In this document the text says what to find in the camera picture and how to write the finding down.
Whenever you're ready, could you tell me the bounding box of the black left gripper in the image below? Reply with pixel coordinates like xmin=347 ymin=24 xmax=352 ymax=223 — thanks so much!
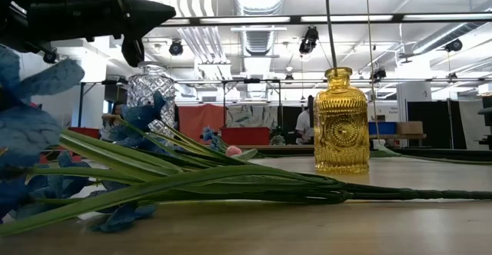
xmin=18 ymin=0 xmax=177 ymax=68

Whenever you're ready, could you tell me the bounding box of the clear cut glass vase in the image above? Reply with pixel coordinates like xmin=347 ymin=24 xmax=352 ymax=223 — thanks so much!
xmin=126 ymin=61 xmax=177 ymax=139

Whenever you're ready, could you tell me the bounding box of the yellow embossed glass vase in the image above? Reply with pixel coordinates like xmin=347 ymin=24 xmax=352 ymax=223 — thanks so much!
xmin=313 ymin=66 xmax=371 ymax=175

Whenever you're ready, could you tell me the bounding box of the person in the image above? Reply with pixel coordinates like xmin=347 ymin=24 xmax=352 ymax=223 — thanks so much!
xmin=100 ymin=101 xmax=126 ymax=141
xmin=294 ymin=94 xmax=316 ymax=145

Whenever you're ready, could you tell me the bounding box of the orange red fabric panel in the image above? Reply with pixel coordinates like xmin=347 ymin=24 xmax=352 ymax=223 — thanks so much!
xmin=178 ymin=103 xmax=226 ymax=144

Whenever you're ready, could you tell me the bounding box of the red plastic bin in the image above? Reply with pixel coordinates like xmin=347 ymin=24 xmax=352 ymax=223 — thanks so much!
xmin=220 ymin=126 xmax=271 ymax=147
xmin=68 ymin=127 xmax=101 ymax=140

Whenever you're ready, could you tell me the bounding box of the white pillar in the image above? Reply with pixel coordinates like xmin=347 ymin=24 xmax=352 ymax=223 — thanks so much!
xmin=395 ymin=81 xmax=433 ymax=124

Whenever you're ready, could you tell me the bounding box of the white paper sign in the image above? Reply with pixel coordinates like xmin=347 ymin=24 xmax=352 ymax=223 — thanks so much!
xmin=385 ymin=104 xmax=399 ymax=122

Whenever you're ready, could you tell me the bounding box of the black machine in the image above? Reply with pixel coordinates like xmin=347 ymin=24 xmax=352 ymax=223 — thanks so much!
xmin=475 ymin=95 xmax=492 ymax=151

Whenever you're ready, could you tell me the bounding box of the black partition panel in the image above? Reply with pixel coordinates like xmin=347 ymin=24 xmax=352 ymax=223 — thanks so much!
xmin=406 ymin=100 xmax=468 ymax=150

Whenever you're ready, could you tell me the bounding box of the blue plastic bin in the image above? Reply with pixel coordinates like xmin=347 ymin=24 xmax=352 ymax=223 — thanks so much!
xmin=367 ymin=121 xmax=398 ymax=136

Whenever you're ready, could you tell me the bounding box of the brown cardboard box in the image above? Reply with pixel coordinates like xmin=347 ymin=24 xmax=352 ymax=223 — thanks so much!
xmin=396 ymin=121 xmax=424 ymax=135

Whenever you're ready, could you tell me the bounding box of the black screen panel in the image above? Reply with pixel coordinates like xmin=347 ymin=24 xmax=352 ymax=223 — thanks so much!
xmin=279 ymin=104 xmax=314 ymax=145

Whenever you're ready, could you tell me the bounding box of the grey diagonal ventilation duct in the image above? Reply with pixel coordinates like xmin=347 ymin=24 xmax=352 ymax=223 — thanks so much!
xmin=411 ymin=21 xmax=486 ymax=55

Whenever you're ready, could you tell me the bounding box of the black ceiling light rail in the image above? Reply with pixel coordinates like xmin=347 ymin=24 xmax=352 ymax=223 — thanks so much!
xmin=159 ymin=12 xmax=492 ymax=28

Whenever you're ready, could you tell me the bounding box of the thin hanging cable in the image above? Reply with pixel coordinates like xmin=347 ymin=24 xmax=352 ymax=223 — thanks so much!
xmin=363 ymin=0 xmax=382 ymax=143

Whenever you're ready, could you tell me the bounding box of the silver ventilation duct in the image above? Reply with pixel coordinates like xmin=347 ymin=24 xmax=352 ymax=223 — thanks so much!
xmin=232 ymin=0 xmax=288 ymax=58

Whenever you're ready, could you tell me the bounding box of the black gantry frame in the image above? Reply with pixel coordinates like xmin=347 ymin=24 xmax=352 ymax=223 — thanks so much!
xmin=78 ymin=77 xmax=492 ymax=128

